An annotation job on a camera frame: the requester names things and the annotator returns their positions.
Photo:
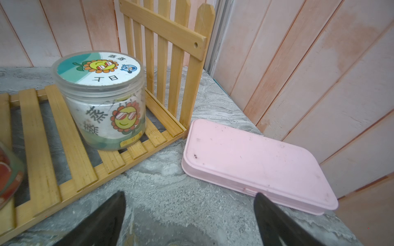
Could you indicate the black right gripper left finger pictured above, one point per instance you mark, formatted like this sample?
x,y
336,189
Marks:
x,y
102,227

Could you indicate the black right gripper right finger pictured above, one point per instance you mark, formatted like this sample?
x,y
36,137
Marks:
x,y
277,228

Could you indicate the tomato seed jar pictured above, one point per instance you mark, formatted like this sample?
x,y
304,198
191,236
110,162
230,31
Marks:
x,y
12,174

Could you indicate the sunflower seed jar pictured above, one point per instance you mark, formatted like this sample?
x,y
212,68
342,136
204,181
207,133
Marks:
x,y
105,94

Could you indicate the wooden slatted shelf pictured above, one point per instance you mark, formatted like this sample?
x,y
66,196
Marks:
x,y
171,95

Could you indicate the pink flat case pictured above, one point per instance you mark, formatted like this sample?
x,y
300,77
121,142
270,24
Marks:
x,y
250,164

